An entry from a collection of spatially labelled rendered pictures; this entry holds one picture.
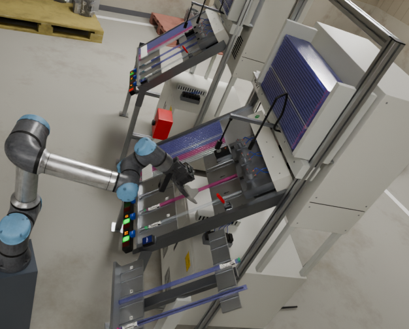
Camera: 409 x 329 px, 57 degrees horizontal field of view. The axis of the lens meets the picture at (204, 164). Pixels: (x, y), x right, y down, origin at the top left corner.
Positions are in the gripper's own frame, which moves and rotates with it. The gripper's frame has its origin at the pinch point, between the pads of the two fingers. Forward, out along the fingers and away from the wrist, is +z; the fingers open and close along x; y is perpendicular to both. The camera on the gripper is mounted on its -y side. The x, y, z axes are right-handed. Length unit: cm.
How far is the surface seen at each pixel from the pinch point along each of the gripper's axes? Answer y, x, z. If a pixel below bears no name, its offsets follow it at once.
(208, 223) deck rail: -2.2, -10.1, 10.8
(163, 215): -22.1, 4.1, 5.2
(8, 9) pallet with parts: -152, 341, -82
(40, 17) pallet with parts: -134, 343, -53
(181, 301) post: -19.6, -40.0, 9.1
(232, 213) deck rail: 9.3, -10.1, 13.6
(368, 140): 71, -10, 17
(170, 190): -17.4, 18.8, 6.5
